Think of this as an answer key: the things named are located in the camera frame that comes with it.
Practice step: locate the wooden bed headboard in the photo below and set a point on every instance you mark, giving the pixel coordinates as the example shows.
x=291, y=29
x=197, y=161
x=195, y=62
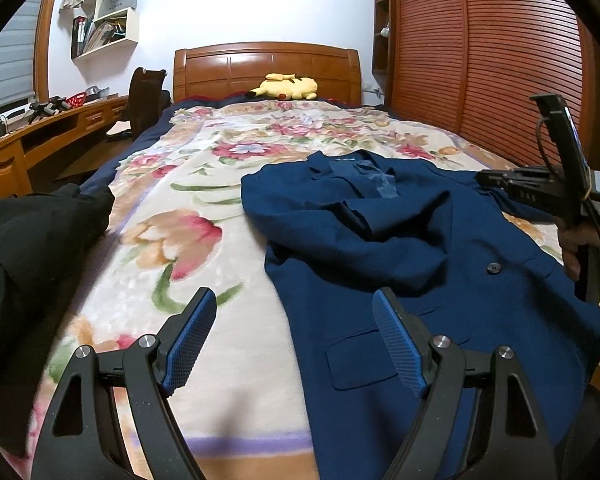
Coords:
x=216, y=72

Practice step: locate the red-brown louvered wardrobe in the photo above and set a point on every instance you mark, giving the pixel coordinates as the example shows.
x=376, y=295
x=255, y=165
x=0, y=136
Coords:
x=461, y=75

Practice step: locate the grey window blind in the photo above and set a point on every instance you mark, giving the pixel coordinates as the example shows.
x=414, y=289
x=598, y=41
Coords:
x=17, y=40

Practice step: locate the white wall shelf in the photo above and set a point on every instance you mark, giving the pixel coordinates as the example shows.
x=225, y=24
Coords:
x=99, y=26

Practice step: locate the floral bed blanket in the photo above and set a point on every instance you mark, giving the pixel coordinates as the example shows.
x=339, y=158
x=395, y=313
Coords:
x=178, y=225

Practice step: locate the dark wooden chair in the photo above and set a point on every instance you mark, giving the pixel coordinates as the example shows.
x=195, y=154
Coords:
x=146, y=102

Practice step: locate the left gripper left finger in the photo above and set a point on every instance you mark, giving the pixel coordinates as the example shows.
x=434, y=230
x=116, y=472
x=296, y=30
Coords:
x=81, y=437

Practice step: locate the black tripod gadget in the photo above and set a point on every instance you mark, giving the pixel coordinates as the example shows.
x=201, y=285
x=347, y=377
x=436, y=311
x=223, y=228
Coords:
x=54, y=106

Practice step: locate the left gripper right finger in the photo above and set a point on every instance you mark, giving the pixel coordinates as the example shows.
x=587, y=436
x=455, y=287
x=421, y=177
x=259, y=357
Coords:
x=506, y=436

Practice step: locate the red basket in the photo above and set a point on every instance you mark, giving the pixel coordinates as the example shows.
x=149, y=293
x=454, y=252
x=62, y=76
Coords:
x=77, y=99

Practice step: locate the navy blue bed sheet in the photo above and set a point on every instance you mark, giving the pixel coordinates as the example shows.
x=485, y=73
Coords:
x=106, y=173

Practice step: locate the black folded garment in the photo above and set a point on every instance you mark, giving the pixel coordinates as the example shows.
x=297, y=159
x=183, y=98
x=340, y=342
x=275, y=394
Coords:
x=44, y=239

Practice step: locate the yellow Pikachu plush toy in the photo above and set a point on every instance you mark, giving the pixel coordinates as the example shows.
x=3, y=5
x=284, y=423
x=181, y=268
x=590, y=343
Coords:
x=285, y=88

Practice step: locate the wooden desk cabinet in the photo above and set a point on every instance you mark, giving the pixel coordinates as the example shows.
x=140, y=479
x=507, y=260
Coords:
x=37, y=156

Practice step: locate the navy blue suit jacket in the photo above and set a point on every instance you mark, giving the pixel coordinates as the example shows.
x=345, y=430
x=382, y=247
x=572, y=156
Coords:
x=339, y=228

